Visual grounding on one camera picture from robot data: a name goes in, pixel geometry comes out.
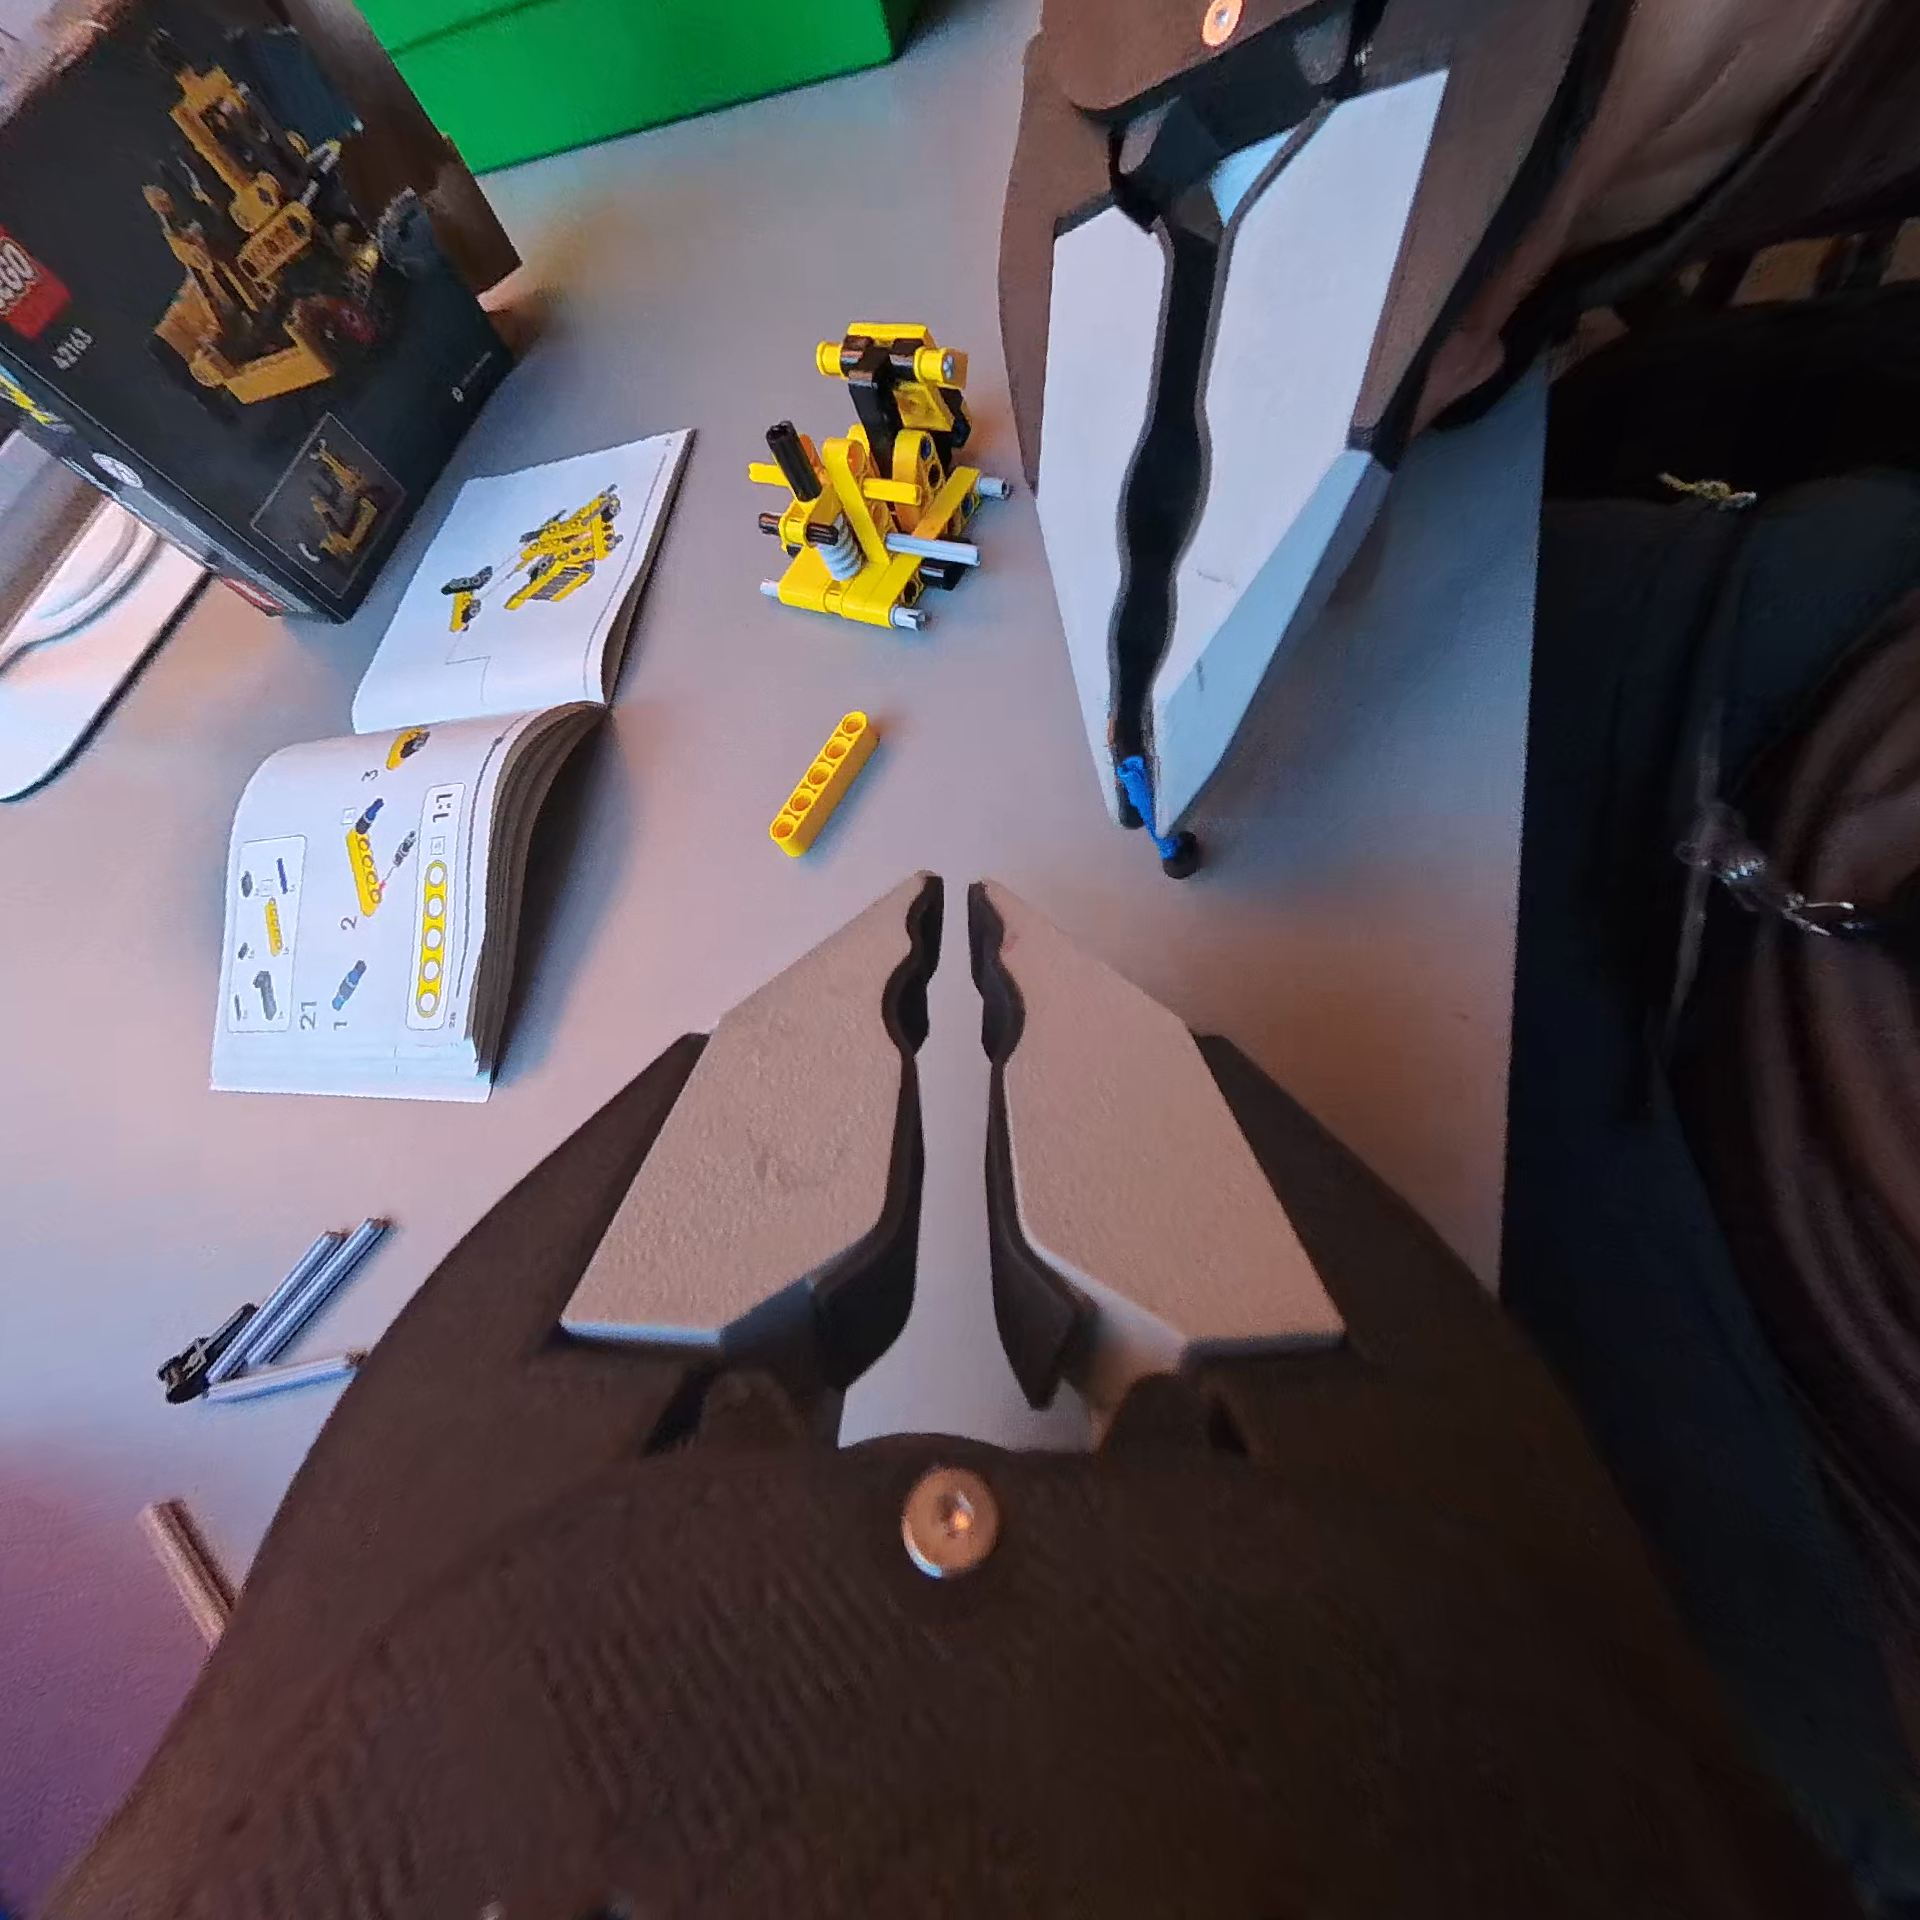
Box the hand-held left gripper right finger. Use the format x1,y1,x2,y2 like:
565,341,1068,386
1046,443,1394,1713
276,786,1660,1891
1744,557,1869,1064
968,883,1346,1408

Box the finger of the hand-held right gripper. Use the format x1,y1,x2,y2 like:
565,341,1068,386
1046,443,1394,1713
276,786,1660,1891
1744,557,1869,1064
1142,67,1452,840
1036,202,1190,825

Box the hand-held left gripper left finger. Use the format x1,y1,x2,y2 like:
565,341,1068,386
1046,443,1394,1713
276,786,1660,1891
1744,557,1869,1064
560,874,943,1408

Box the blue lego pin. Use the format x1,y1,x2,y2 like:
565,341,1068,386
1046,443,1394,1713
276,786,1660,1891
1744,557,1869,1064
1110,749,1202,885

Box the person's right forearm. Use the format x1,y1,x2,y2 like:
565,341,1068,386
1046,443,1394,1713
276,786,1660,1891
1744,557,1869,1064
1559,0,1920,436

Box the yellow lego vehicle model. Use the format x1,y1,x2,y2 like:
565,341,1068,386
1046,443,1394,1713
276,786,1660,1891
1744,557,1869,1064
746,320,1017,646

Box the yellow lego beam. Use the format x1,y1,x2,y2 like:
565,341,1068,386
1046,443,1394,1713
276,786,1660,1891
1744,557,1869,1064
768,712,882,859

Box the lego instruction booklet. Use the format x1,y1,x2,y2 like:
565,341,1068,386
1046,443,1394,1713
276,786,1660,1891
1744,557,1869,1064
209,428,700,1106

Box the grey lego axle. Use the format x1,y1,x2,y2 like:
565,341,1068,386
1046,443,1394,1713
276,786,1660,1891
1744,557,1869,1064
242,1219,393,1369
205,1229,350,1384

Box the black lego axle connector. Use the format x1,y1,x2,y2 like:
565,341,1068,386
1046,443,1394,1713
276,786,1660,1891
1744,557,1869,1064
158,1304,265,1408

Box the dark lego set box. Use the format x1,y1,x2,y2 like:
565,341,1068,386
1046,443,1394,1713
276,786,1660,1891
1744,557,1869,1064
0,0,524,627

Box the person's dark trousers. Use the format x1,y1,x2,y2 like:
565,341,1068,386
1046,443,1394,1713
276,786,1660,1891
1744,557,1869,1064
1498,368,1920,1920

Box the green box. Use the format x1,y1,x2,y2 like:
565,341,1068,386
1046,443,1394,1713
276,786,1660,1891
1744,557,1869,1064
353,0,922,176

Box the white curved plastic base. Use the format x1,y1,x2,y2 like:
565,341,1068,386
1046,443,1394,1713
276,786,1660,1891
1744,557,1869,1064
0,435,212,808

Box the black lanyard metal clip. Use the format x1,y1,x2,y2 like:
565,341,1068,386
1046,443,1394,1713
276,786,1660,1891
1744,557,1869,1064
1670,801,1881,941

